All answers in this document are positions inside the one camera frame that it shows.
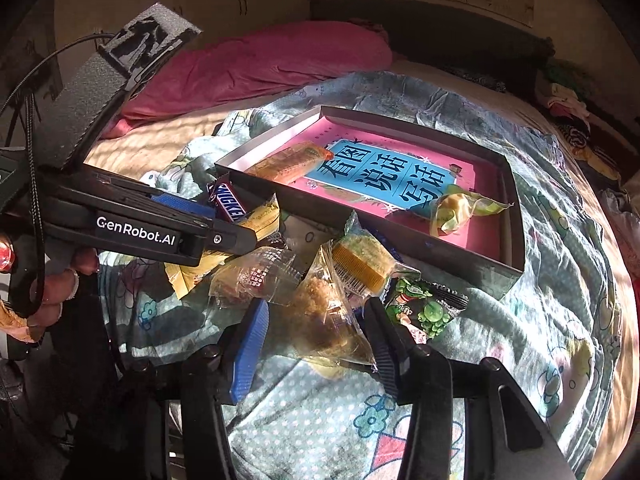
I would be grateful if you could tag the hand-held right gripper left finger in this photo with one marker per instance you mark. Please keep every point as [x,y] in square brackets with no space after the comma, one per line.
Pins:
[250,347]

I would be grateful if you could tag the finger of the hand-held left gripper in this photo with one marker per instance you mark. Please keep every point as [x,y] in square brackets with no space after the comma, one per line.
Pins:
[235,237]
[175,205]

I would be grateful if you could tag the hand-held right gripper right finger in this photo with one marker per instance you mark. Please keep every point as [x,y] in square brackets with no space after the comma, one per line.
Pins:
[385,355]

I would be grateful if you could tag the brown chocolate bar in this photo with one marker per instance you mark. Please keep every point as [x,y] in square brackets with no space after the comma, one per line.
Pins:
[227,200]

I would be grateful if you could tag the clear packet with red print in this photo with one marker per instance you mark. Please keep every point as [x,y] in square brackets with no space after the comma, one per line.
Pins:
[255,272]

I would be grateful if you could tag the black and green cartoon packet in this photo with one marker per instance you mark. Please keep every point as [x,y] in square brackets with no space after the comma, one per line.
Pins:
[425,307]

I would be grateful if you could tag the clear meat floss cake packet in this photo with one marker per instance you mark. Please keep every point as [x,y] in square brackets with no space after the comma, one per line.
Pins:
[325,320]

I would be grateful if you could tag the yellow cake clear packet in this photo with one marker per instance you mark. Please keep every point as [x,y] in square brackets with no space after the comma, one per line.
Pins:
[357,260]

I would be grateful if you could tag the grey cardboard box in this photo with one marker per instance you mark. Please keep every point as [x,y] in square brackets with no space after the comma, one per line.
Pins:
[450,260]

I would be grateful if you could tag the person's left hand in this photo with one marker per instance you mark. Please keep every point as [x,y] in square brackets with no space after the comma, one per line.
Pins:
[52,282]

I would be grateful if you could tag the yellow wrapper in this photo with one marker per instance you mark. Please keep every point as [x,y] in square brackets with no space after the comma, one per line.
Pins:
[190,272]

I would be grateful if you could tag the beige bed sheet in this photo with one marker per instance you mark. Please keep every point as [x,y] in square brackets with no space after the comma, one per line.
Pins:
[150,140]

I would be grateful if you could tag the orange snack packet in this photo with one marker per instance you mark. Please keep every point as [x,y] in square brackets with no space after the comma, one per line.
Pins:
[285,162]

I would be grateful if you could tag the printed light blue blanket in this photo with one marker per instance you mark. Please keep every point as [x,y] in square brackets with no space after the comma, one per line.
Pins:
[525,360]

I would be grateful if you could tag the pink blanket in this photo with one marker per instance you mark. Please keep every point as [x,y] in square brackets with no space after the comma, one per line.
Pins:
[250,70]

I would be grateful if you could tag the beige wardrobe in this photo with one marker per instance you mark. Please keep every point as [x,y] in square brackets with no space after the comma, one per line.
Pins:
[200,0]

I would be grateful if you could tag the pink and blue book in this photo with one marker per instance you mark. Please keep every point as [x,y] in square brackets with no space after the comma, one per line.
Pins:
[380,175]

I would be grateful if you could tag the yellow-green candy packet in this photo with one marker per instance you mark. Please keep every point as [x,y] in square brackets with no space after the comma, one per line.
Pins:
[457,210]

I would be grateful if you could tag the dark bed headboard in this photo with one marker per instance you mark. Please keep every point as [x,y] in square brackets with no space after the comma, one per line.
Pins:
[450,45]

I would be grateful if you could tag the pile of clothes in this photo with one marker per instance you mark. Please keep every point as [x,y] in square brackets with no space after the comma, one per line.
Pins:
[575,110]

